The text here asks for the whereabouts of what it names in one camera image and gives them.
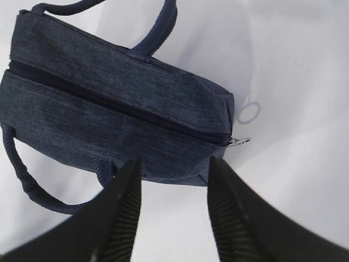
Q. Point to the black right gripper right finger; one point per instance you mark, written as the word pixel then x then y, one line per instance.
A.
pixel 247 228

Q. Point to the dark navy insulated lunch bag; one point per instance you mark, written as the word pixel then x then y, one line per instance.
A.
pixel 94 105

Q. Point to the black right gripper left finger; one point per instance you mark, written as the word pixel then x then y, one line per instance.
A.
pixel 103 230

